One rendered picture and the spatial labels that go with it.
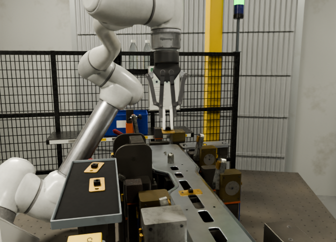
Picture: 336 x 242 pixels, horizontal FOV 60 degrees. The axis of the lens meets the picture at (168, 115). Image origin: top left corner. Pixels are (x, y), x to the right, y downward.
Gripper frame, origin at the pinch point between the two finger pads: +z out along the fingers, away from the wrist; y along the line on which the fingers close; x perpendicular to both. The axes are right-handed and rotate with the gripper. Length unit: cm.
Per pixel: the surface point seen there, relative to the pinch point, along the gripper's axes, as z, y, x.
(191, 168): 28.6, 12.1, 38.3
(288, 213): 59, 64, 52
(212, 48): -33, 38, 121
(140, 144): 10.6, -9.1, 11.5
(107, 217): 15.4, -14.2, -32.8
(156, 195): 22.5, -4.0, -5.4
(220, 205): 30.5, 17.2, 2.9
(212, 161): 30, 25, 54
